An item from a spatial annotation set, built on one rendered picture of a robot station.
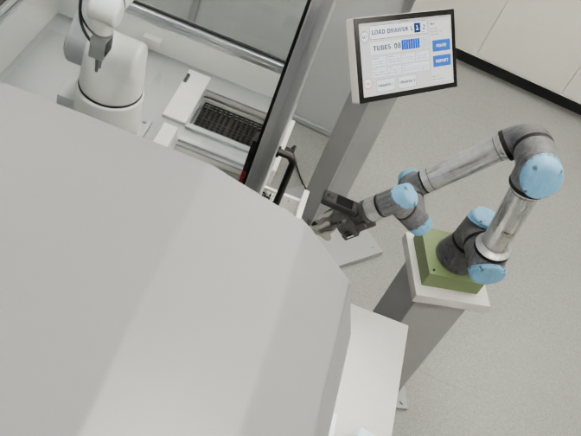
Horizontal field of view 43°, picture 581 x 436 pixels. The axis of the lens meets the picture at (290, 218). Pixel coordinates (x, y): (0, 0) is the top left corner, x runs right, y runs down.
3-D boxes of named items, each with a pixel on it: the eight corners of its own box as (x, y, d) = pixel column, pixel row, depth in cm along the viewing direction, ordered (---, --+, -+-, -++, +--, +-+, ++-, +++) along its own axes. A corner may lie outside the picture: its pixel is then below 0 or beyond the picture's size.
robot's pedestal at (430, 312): (398, 349, 332) (476, 242, 278) (406, 410, 312) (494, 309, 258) (334, 339, 325) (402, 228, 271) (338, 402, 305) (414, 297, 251)
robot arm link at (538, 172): (492, 256, 249) (562, 135, 209) (500, 292, 239) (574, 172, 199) (457, 252, 248) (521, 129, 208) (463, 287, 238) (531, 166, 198)
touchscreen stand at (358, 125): (380, 255, 366) (477, 98, 294) (307, 278, 343) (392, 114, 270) (328, 182, 390) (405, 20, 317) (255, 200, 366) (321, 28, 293)
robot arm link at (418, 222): (431, 205, 232) (413, 185, 226) (436, 232, 224) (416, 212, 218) (410, 215, 236) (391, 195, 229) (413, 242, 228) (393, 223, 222)
